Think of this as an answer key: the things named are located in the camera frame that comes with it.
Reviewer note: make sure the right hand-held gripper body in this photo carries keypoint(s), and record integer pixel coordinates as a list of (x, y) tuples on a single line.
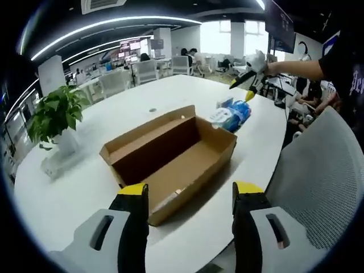
[(256, 62)]

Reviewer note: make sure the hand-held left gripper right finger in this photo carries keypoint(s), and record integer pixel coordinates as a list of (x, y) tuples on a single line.
[(260, 236)]

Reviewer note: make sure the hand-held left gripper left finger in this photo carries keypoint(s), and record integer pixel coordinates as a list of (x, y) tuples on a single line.
[(81, 250)]

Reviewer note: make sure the blue patterned soft pack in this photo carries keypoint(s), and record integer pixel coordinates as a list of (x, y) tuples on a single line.
[(243, 109)]

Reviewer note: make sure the blue white wet wipes pack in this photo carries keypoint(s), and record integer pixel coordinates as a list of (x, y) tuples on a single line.
[(224, 120)]

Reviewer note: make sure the brown cardboard shoe box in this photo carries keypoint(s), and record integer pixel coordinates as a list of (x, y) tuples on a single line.
[(185, 159)]

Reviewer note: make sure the blue white poster board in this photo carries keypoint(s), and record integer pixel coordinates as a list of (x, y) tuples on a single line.
[(330, 45)]

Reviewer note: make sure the grey mesh office chair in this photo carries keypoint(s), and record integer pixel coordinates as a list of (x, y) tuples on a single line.
[(318, 176)]

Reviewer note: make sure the small white cup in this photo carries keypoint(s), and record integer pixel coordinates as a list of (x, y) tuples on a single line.
[(52, 169)]

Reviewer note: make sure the group of white office chairs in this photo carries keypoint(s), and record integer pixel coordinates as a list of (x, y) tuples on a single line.
[(146, 69)]

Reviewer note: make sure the long curved ceiling light strip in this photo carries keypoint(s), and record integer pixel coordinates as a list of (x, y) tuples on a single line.
[(136, 18)]

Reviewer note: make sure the green plant in white pot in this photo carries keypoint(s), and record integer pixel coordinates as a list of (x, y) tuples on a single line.
[(57, 111)]

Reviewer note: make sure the ceiling air conditioner vent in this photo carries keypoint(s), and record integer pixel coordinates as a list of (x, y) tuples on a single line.
[(99, 5)]

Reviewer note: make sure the black wall screen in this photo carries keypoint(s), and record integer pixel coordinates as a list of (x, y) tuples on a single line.
[(280, 25)]

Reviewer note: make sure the wall display screens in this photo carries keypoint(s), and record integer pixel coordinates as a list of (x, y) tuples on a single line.
[(129, 47)]

